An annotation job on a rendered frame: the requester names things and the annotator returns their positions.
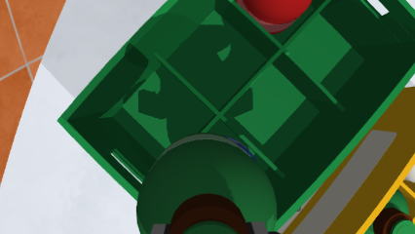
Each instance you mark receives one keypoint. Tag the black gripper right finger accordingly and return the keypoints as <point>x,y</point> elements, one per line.
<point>258,227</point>

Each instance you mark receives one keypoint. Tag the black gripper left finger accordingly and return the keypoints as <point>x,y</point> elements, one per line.
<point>161,229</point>

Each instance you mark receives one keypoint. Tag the yellow crate with dividers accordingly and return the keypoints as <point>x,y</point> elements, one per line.
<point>362,185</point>

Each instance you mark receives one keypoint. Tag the blue bottle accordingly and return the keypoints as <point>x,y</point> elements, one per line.
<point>244,148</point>

